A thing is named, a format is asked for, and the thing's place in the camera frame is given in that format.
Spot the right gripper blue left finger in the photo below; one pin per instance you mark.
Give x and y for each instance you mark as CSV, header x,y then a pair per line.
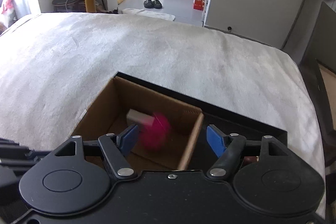
x,y
126,140

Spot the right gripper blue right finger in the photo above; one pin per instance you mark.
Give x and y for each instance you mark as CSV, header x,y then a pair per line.
x,y
216,140

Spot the white charger plug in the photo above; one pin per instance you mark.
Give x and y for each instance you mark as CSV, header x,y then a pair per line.
x,y
138,118

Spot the pink red toy figure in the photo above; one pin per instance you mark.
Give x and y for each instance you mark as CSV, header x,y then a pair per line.
x,y
153,138

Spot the brown cardboard box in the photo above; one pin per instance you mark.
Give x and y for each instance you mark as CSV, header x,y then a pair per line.
x,y
107,114

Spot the brown bear figurine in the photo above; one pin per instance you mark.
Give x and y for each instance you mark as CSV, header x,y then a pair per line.
x,y
251,159

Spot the white plush blanket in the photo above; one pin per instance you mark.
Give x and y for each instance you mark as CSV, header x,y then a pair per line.
x,y
54,65

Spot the black framed cork tray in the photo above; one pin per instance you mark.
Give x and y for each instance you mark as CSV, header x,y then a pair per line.
x,y
313,79

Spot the white floor mat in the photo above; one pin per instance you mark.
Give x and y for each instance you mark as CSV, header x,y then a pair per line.
x,y
150,14

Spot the black slippers pair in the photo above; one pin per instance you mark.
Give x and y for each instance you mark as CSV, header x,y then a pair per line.
x,y
155,4

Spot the dark upholstered board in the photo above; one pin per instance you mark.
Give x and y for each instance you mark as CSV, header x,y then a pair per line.
x,y
321,45

